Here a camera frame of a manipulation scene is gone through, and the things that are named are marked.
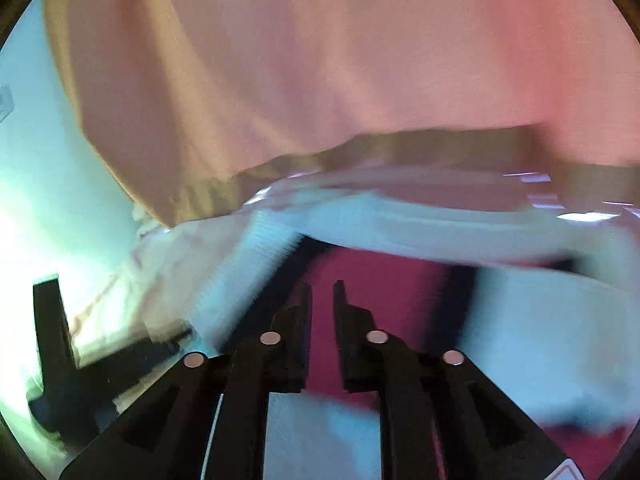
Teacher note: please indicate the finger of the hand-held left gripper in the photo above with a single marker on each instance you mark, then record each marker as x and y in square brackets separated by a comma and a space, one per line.
[140, 352]

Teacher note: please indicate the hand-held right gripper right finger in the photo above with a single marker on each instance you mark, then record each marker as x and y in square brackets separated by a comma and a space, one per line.
[352, 340]

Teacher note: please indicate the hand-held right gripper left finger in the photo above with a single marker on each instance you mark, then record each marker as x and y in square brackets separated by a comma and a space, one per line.
[292, 340]

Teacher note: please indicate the white ribbed garment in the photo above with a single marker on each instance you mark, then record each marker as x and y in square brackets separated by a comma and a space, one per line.
[540, 340]

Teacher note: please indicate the pink cloth garment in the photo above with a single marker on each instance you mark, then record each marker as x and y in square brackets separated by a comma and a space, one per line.
[310, 70]

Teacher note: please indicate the magenta mat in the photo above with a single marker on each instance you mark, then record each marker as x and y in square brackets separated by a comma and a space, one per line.
[385, 310]

